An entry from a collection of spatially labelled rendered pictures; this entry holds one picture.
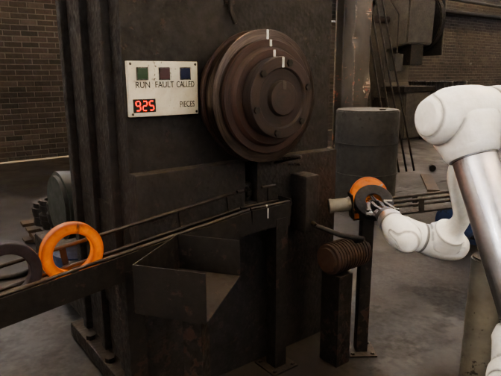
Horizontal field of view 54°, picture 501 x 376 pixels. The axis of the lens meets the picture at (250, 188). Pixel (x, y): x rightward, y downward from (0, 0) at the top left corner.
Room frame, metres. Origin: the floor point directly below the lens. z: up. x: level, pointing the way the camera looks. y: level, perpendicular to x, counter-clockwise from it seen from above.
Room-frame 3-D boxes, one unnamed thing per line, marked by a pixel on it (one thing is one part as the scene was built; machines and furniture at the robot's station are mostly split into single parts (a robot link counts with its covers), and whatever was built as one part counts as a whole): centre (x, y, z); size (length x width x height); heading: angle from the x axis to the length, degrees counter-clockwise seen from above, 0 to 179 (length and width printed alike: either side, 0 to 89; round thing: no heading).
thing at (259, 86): (1.74, -0.10, 1.11); 0.28 x 0.06 x 0.28; 127
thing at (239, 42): (1.82, -0.04, 1.11); 0.47 x 0.06 x 0.47; 127
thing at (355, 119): (4.58, -1.09, 0.45); 0.59 x 0.59 x 0.89
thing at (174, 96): (1.70, 0.29, 1.15); 0.26 x 0.02 x 0.18; 127
